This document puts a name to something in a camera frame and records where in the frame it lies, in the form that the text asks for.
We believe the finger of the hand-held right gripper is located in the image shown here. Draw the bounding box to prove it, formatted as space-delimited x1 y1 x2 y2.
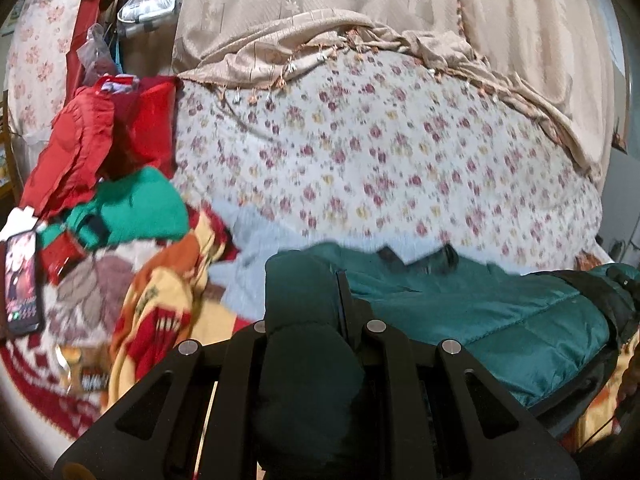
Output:
597 277 640 348

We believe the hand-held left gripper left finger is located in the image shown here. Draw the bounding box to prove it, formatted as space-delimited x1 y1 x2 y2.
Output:
52 320 272 480

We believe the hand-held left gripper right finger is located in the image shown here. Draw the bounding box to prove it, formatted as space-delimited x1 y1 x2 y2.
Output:
336 270 582 480

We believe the green puffer jacket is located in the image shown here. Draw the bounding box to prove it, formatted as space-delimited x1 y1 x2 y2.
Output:
252 242 640 480

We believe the leaf patterned red white blanket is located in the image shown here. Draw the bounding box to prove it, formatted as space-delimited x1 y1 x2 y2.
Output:
0 242 168 441

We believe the bright green sweater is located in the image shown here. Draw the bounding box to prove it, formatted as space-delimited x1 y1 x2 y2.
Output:
37 166 190 251

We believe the floral bedsheet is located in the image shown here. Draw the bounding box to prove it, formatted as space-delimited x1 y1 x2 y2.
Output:
172 47 606 273

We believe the small red packet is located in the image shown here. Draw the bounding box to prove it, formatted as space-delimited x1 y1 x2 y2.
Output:
40 232 87 286

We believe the black smartphone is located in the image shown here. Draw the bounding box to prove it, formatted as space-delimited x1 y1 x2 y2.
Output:
4 230 45 336

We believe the red garment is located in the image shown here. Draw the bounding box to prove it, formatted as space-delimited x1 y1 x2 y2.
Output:
20 75 183 218

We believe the beige fringed cloth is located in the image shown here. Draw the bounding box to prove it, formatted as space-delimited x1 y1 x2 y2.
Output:
172 10 601 176

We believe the pink floral curtain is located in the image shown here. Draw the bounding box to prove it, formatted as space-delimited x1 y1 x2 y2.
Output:
2 0 83 141

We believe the clear plastic bag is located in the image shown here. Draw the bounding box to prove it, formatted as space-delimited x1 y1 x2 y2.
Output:
116 0 181 38

